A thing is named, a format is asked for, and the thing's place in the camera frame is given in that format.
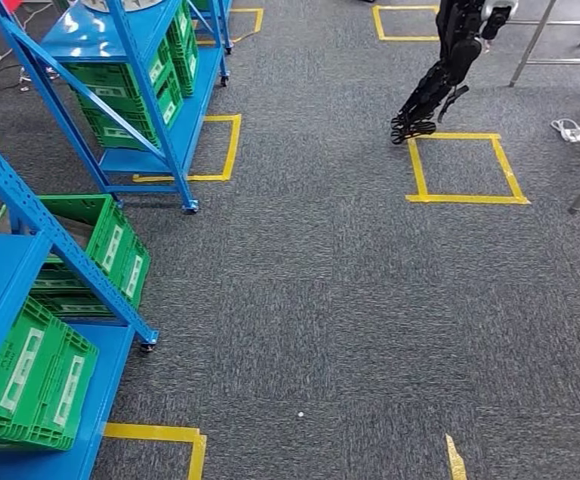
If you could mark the blue metal shelf rack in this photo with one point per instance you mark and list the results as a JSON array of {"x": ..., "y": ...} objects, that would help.
[
  {"x": 70, "y": 36},
  {"x": 222, "y": 20},
  {"x": 0, "y": 278}
]

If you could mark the yellow floor tape marking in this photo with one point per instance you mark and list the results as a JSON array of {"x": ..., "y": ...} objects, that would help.
[
  {"x": 259, "y": 20},
  {"x": 454, "y": 460}
]

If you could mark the yellow floor tape square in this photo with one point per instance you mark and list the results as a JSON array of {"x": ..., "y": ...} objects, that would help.
[
  {"x": 377, "y": 23},
  {"x": 465, "y": 199}
]

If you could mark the brown cardboard insert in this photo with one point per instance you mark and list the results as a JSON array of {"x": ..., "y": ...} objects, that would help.
[{"x": 70, "y": 228}]

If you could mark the black humanoid robot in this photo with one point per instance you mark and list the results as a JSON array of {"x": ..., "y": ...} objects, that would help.
[{"x": 462, "y": 50}]

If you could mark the steel table frame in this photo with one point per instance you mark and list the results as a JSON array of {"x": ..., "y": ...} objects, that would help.
[{"x": 532, "y": 43}]

